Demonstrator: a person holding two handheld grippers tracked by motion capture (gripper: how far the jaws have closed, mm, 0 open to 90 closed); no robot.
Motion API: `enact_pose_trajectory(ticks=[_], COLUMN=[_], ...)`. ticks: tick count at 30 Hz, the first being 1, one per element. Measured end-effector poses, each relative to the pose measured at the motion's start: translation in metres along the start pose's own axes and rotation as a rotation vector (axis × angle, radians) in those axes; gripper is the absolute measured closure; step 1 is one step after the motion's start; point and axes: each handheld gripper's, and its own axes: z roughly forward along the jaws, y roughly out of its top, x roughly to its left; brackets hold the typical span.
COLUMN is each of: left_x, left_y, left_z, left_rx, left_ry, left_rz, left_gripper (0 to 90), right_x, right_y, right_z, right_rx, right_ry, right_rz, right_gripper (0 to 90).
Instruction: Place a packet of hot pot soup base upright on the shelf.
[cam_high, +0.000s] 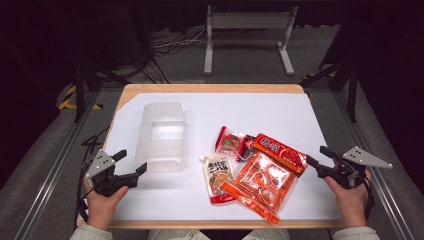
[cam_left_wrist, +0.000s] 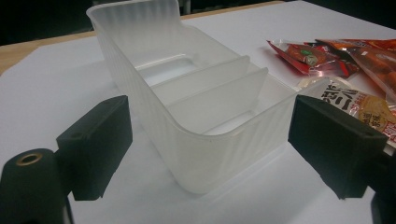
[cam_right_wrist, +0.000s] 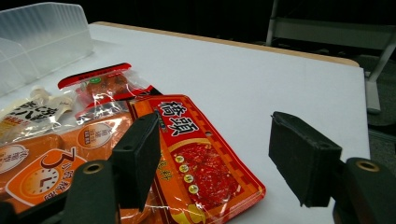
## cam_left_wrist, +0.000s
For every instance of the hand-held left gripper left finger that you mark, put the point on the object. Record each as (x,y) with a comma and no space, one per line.
(96,146)

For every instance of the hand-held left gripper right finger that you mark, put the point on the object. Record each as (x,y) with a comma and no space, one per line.
(333,146)

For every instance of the translucent white divided storage box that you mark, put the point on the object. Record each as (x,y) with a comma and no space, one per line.
(186,155)

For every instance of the red snack packet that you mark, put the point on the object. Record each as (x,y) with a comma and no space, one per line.
(306,57)

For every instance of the orange snack packet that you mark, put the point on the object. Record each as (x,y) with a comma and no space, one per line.
(378,63)

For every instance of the spouted sauce pouch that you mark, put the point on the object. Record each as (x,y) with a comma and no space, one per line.
(370,109)

